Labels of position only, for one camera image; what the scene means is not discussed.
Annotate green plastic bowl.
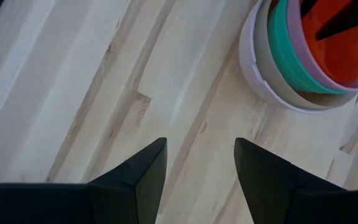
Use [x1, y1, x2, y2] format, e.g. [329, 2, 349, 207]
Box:
[267, 0, 351, 96]

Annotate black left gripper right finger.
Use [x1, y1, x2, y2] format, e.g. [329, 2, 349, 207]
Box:
[233, 137, 358, 224]

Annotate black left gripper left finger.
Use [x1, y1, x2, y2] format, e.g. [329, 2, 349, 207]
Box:
[0, 137, 168, 224]

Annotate white plastic bowl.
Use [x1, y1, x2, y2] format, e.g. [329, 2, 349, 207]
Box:
[238, 0, 358, 114]

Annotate pink plastic bowl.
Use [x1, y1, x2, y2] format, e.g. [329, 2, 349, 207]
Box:
[286, 0, 358, 92]

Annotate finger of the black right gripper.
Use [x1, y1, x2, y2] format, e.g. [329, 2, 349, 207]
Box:
[300, 0, 318, 19]
[316, 0, 358, 42]

